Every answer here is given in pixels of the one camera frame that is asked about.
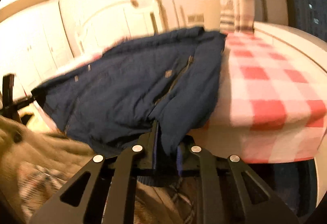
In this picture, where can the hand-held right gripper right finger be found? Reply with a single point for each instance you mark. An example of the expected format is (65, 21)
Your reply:
(182, 160)

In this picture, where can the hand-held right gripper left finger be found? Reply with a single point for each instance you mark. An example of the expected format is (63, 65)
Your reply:
(154, 152)

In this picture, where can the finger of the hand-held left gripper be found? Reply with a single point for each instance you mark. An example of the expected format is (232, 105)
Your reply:
(9, 96)

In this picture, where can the navy puffer jacket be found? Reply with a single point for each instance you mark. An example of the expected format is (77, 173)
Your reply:
(115, 86)

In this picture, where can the white wardrobe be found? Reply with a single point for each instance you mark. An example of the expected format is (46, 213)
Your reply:
(33, 48)

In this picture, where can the olive knit sweater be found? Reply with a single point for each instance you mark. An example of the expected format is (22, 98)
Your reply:
(38, 147)

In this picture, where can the red white checked plastic sheet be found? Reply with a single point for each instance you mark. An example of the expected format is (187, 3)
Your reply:
(255, 73)

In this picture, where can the white wooden headboard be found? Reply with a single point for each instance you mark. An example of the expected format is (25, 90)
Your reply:
(115, 25)

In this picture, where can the white thin pole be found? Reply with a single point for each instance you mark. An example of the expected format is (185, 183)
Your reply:
(176, 12)

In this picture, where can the white window ledge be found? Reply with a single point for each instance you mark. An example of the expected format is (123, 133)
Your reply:
(293, 42)

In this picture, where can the dark window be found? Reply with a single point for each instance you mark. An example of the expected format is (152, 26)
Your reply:
(306, 4)

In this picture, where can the beige wall switch panel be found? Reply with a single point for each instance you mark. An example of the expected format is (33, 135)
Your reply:
(195, 18)

